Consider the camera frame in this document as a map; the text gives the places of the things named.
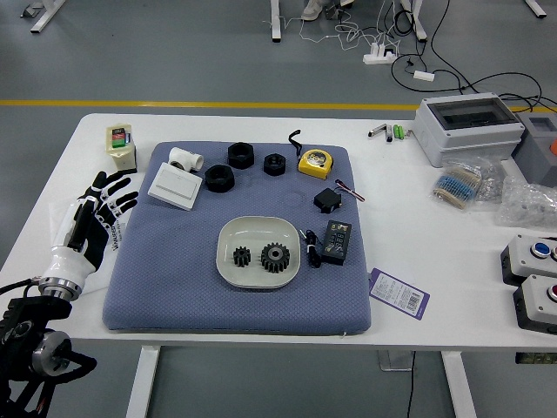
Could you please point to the button box with red button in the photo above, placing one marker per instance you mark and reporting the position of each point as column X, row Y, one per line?
column 537, row 305

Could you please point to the blue-grey quilted mat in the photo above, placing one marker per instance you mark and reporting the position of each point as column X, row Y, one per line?
column 174, row 300

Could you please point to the grey box with orange button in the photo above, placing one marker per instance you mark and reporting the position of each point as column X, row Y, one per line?
column 539, row 161

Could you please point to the black servo motor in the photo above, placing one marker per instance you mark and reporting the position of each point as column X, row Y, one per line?
column 327, row 200

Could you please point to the large black gear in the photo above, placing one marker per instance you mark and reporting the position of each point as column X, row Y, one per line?
column 275, row 258

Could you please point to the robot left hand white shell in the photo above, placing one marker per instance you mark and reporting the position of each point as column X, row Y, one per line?
column 87, row 235

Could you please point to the white desk foot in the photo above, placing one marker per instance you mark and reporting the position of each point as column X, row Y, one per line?
column 536, row 8
column 45, row 15

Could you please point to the clear bag of small parts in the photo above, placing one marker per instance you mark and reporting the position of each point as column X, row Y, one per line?
column 491, row 183

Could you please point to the white PVC tee fitting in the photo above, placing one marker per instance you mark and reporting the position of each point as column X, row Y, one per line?
column 185, row 157

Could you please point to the white square plate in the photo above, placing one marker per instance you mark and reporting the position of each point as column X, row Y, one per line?
column 257, row 231

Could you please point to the white power strip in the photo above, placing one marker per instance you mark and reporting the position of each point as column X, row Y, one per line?
column 378, row 55

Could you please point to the small black gear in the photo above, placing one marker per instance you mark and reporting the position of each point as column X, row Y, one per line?
column 242, row 257

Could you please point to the white desk leg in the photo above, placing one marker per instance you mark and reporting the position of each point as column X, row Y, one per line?
column 275, row 19
column 418, row 19

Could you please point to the white wall switch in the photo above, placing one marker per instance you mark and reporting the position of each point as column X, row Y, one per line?
column 175, row 186

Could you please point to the white power adapter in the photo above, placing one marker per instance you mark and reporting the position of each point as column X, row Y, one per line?
column 424, row 76

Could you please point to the grey sneaker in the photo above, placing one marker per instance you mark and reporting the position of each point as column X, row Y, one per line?
column 311, row 9

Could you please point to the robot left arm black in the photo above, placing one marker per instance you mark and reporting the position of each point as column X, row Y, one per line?
column 26, row 324

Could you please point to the grey electrical enclosure box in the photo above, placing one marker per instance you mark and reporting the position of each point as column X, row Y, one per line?
column 470, row 135

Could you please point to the button box with blue button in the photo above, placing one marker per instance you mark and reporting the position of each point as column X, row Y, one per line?
column 526, row 259

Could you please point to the large black hex nut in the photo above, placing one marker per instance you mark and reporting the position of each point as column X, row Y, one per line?
column 219, row 179
column 240, row 157

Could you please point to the black digital display module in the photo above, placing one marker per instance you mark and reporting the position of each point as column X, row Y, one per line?
column 336, row 241

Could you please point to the beige push-button switch box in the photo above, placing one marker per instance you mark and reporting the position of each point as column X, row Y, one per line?
column 119, row 150

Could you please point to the yellow tape measure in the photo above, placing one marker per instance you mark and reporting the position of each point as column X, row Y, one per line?
column 315, row 163

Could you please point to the bag of blue resistors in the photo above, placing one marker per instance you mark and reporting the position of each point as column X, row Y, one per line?
column 454, row 185

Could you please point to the black marker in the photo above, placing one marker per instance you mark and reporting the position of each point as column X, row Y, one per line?
column 388, row 135

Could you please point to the purple tag card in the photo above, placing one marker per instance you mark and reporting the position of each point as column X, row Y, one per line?
column 398, row 294

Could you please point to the small black hex nut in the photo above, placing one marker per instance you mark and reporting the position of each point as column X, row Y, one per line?
column 274, row 165

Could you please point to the clear bubble wrap bag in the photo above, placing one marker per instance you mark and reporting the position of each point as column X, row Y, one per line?
column 528, row 202

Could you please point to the white table leg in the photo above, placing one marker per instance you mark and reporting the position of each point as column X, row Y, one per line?
column 459, row 387
column 141, row 383

